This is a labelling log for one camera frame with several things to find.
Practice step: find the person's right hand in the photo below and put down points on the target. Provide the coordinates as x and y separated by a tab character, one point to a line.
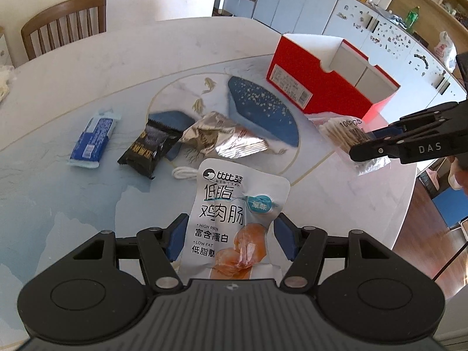
460	173

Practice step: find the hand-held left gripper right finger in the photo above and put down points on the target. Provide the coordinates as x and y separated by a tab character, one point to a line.
287	237

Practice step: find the clear bag with white contents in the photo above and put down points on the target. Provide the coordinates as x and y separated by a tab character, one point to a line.
3	84

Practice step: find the brown wooden chair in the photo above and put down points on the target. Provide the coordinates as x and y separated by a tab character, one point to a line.
62	11

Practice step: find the white marble desktop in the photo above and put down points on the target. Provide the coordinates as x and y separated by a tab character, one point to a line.
128	62

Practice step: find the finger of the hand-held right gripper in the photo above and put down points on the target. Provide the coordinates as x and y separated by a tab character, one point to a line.
420	122
376	150

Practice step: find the cotton swab bag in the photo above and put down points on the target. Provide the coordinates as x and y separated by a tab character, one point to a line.
340	135

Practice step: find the white wall cabinet unit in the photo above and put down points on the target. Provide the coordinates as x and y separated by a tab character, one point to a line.
292	3

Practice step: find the black snack packet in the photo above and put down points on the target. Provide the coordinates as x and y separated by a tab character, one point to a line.
146	150

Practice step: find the red cardboard box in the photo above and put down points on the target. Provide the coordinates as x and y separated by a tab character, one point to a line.
292	62

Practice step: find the green bottle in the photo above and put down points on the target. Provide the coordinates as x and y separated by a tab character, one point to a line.
412	18

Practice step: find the blue tissue packet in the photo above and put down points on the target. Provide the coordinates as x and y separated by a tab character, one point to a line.
93	139

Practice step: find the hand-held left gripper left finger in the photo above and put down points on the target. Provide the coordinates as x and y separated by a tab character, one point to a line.
177	237

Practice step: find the white red-print plastic bag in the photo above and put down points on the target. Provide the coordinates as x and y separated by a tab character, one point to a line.
444	49

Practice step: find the silver foil snack bag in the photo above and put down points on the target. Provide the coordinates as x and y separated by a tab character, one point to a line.
226	137

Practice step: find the white drawer cabinet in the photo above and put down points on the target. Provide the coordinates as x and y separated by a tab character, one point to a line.
3	47

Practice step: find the white chicken sausage pouch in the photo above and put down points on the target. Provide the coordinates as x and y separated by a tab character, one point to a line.
219	197

